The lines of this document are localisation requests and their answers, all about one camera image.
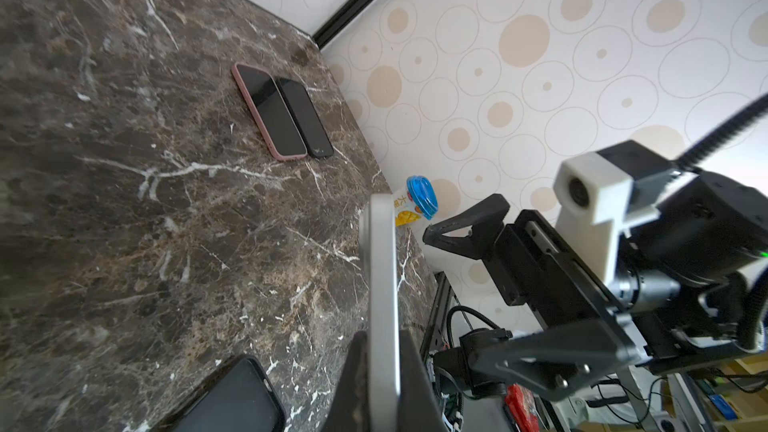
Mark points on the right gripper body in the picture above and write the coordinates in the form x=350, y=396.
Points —
x=532, y=266

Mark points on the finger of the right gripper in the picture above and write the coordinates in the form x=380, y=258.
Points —
x=472, y=233
x=559, y=361

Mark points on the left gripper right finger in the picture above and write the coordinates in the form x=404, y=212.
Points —
x=417, y=406

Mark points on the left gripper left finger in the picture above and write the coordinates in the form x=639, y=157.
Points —
x=349, y=410

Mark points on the silver-edged phone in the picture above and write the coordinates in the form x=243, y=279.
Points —
x=377, y=244

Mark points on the pink phone case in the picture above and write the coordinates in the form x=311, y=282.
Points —
x=270, y=111

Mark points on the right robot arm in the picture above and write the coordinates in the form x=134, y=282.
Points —
x=642, y=267

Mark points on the blue round lid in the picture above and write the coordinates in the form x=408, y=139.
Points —
x=422, y=194

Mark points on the yellow snack packet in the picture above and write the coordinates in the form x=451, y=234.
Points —
x=405, y=209

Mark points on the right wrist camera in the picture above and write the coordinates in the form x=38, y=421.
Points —
x=604, y=194

